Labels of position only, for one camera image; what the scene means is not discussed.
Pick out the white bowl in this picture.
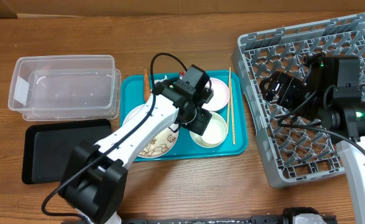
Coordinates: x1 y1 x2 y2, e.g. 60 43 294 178
190 111 228 148

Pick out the pink bowl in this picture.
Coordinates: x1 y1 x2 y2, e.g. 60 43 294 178
202 78 230 111

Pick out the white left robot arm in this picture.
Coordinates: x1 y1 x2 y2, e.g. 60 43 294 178
59 65 213 223

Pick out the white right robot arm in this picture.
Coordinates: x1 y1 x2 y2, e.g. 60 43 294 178
260 53 365 223

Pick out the grey dishwasher rack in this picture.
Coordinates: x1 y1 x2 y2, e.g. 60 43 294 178
231 11 365 189

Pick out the white plate with food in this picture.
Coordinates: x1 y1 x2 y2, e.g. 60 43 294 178
121 103 180 159

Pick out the orange carrot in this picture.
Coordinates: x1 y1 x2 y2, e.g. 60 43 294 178
144 68 151 102

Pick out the teal plastic tray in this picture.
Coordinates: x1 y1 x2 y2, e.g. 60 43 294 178
119 70 249 162

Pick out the clear plastic bin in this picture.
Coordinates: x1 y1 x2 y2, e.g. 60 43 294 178
7 55 121 121

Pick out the black tray bin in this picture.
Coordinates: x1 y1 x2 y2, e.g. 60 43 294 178
21 119 112 184

